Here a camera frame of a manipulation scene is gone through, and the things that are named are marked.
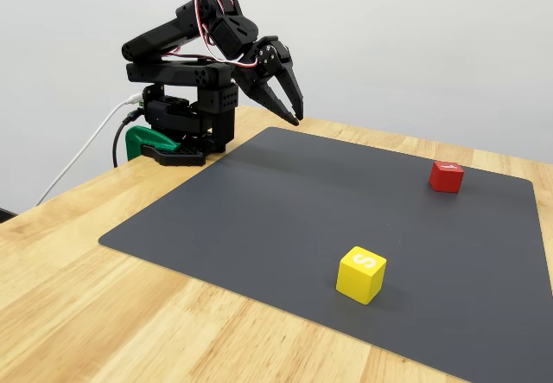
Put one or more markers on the dark grey mat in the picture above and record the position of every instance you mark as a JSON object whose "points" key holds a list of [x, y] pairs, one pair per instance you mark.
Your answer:
{"points": [[302, 210]]}

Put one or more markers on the green table clamp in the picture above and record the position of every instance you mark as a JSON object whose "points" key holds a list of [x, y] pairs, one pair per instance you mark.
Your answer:
{"points": [[142, 138]]}

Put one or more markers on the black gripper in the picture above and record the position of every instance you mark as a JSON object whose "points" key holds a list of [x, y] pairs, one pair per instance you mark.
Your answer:
{"points": [[255, 79]]}

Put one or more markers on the red letter cube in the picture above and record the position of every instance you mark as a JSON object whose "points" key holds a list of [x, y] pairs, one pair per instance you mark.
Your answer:
{"points": [[445, 180]]}

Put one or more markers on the yellow letter block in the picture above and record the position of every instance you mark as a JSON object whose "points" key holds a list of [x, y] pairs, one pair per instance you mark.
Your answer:
{"points": [[358, 279]]}

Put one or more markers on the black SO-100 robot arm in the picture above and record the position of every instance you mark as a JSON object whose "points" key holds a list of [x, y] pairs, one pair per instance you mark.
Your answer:
{"points": [[173, 37]]}

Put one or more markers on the dark object beside table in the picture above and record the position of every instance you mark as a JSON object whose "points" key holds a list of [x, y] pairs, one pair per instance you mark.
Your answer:
{"points": [[5, 215]]}

